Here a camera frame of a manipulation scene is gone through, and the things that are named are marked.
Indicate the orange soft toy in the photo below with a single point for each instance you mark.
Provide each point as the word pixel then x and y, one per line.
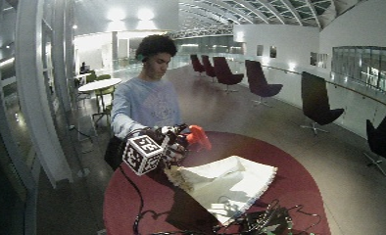
pixel 198 137

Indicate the white marker cube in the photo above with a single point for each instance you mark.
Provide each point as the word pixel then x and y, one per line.
pixel 142 155

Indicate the black bag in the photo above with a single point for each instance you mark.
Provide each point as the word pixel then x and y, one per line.
pixel 113 151

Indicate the white lace-edged cloth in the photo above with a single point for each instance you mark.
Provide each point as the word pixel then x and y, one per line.
pixel 228 182

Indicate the the person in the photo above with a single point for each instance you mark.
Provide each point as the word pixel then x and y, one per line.
pixel 145 101

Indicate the green chair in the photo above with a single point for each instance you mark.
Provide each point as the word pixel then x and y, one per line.
pixel 102 77
pixel 104 94
pixel 102 114

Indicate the dark red lounge chair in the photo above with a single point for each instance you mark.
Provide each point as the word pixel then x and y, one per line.
pixel 208 67
pixel 258 81
pixel 197 63
pixel 225 73

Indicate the white round table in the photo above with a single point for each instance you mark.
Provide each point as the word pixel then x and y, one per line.
pixel 98 84

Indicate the green headphones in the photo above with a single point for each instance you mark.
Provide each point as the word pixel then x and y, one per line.
pixel 140 58

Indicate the framed wall picture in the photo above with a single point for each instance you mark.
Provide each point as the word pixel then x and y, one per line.
pixel 322 60
pixel 259 50
pixel 273 52
pixel 313 58

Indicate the wall handrail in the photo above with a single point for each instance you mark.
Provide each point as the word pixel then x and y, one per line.
pixel 331 83

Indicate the large wall window panel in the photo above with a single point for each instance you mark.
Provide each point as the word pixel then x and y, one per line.
pixel 369 68

